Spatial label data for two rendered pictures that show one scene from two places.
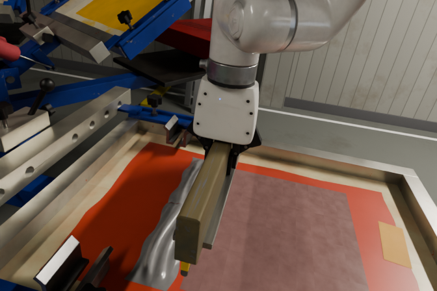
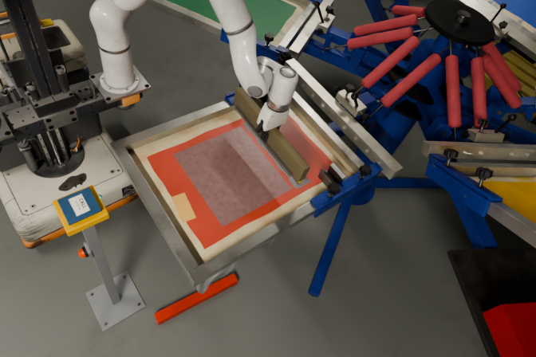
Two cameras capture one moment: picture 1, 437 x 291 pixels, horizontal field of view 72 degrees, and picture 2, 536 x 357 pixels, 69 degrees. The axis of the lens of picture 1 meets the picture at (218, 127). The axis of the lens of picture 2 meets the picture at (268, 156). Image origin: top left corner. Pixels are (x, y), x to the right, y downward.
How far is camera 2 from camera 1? 1.44 m
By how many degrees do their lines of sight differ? 85
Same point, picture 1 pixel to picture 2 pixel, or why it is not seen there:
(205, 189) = (246, 97)
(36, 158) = (327, 105)
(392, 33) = not seen: outside the picture
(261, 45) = not seen: hidden behind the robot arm
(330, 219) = (218, 197)
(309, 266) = (210, 164)
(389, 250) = (183, 200)
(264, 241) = (233, 161)
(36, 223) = (297, 105)
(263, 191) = (259, 188)
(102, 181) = (314, 136)
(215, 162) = (257, 110)
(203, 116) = not seen: hidden behind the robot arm
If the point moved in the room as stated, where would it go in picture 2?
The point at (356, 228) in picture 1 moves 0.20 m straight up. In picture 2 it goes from (203, 202) to (207, 168)
